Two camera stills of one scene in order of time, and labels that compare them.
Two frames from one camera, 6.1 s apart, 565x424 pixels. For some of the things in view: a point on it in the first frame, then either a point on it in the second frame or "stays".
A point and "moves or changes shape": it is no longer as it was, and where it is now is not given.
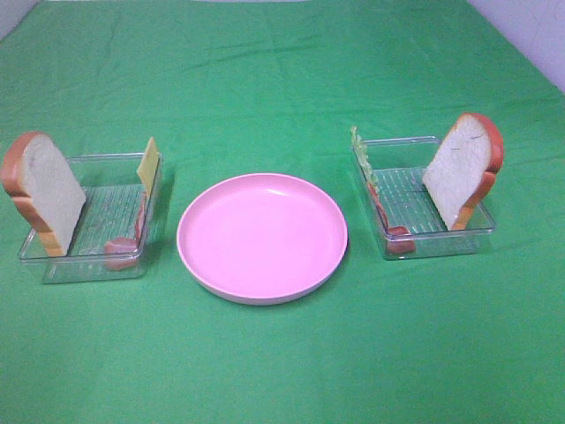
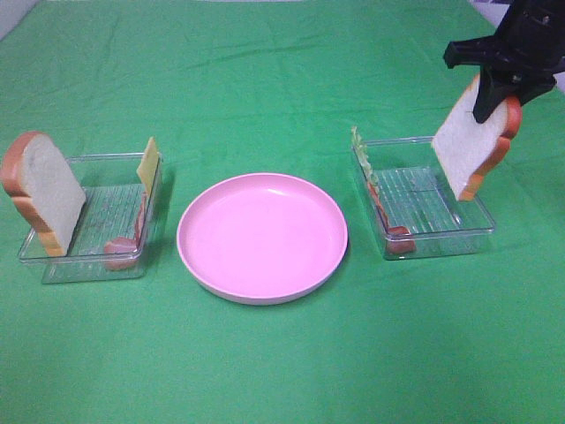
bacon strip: [122, 253] stays
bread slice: [463, 170] moves or changes shape
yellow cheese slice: [147, 167] stays
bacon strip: [398, 238] stays
